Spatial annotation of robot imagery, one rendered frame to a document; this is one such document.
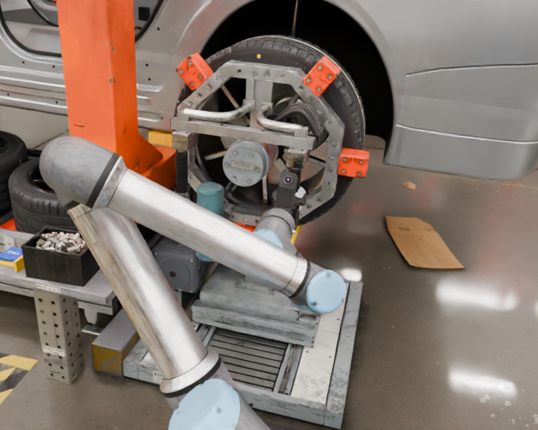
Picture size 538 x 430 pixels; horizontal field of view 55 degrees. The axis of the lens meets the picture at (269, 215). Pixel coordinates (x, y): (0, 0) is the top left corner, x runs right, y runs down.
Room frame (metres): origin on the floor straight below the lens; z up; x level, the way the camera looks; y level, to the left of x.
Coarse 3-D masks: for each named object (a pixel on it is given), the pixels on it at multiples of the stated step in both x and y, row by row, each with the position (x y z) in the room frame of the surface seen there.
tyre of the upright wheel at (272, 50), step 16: (240, 48) 1.70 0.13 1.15; (256, 48) 1.69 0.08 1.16; (272, 48) 1.68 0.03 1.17; (288, 48) 1.68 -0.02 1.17; (304, 48) 1.74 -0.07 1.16; (208, 64) 1.72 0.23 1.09; (272, 64) 1.68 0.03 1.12; (288, 64) 1.67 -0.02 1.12; (304, 64) 1.66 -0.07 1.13; (336, 80) 1.65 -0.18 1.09; (352, 80) 1.83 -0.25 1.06; (336, 96) 1.64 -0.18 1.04; (352, 96) 1.69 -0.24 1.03; (176, 112) 1.75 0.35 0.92; (336, 112) 1.64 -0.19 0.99; (352, 112) 1.63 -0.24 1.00; (352, 128) 1.62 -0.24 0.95; (352, 144) 1.62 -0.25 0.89; (336, 192) 1.63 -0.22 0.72; (320, 208) 1.64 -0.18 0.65
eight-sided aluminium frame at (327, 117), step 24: (216, 72) 1.63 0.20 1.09; (240, 72) 1.64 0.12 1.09; (264, 72) 1.60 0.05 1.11; (288, 72) 1.58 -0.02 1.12; (192, 96) 1.65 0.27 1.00; (312, 96) 1.57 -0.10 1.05; (336, 120) 1.57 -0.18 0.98; (336, 144) 1.55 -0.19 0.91; (192, 168) 1.67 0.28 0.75; (336, 168) 1.55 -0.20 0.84; (312, 192) 1.62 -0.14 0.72; (240, 216) 1.61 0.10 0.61
